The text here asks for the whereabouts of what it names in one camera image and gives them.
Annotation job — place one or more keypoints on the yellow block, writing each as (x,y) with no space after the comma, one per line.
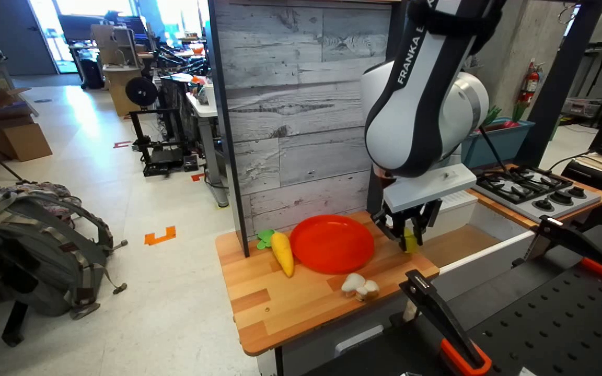
(411,242)

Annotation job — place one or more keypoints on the white toy sink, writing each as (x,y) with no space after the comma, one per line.
(468,261)

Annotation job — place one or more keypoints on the black clamp with orange tips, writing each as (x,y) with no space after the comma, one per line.
(572,240)
(442,318)

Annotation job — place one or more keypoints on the wooden toy kitchen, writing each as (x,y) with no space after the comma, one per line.
(290,104)

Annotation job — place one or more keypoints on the black 3D printer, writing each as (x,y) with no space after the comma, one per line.
(157,151)

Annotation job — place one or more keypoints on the white desk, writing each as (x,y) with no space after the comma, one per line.
(204,109)

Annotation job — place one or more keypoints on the red plastic plate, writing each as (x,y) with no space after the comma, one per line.
(331,244)

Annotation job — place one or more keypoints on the red fire extinguisher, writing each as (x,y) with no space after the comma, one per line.
(530,83)

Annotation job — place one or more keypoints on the grey backpack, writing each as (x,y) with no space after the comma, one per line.
(39,250)

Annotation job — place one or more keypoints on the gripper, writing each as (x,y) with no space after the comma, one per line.
(411,213)

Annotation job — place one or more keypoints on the toy stove top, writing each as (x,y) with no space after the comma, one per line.
(531,190)

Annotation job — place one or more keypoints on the white toy mushrooms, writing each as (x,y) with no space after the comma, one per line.
(359,287)

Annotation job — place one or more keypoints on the black stove knob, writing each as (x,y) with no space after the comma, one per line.
(577,191)
(543,204)
(562,197)

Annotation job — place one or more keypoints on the blue bin with plants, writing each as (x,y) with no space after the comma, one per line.
(494,143)

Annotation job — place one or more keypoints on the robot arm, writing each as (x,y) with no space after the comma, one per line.
(416,120)

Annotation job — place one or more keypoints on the grey door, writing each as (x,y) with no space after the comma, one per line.
(16,36)

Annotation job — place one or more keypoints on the stack of cardboard boxes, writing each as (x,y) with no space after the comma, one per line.
(13,130)

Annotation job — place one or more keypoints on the yellow plush carrot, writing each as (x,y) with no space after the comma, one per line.
(283,253)

